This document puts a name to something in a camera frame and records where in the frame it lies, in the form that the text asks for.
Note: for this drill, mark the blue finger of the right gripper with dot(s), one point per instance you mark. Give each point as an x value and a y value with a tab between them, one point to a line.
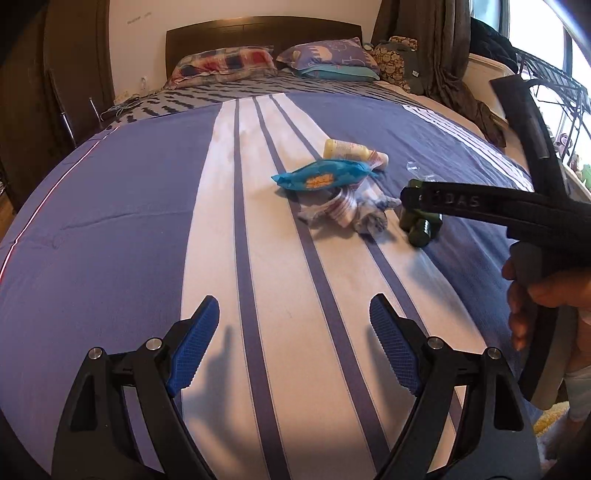
422	195

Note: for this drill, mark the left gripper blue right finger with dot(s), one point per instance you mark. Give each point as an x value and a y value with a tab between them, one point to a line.
495	438

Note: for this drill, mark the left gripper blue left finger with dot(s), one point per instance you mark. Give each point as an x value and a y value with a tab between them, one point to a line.
95	440

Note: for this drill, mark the striped paper trash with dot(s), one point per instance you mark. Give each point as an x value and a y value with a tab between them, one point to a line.
363	208

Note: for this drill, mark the blue snack wrapper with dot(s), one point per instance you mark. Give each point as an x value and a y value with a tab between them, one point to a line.
324	174

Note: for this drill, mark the yellow white plastic bottle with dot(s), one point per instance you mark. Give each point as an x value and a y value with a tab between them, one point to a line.
344	150

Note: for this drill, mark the person's right hand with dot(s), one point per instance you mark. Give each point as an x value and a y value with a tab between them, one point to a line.
569	288

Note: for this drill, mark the blue white striped bedspread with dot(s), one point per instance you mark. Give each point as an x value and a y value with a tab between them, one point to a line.
136	226

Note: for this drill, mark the brown patterned cushion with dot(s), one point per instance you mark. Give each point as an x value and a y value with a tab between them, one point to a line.
399	63

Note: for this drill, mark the white storage box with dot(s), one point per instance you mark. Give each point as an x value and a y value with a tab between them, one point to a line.
479	73

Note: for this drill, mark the black metal rack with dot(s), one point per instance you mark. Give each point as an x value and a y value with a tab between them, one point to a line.
562	101

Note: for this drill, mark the teal pillow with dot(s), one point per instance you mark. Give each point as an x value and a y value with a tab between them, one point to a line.
338	73

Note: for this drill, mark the purple patterned pillow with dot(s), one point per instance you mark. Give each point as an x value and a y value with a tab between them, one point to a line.
342	52

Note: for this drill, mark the brown curtain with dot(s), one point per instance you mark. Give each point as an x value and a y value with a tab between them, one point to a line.
443	31

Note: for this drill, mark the black clothing pile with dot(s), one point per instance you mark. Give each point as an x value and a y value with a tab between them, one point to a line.
488	42

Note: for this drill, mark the dark wooden headboard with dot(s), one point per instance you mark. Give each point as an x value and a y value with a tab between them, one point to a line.
281	32

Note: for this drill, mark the red blue plaid pillow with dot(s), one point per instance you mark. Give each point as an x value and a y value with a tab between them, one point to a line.
222	65

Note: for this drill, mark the dark wooden wardrobe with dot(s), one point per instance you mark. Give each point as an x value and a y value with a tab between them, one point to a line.
55	83

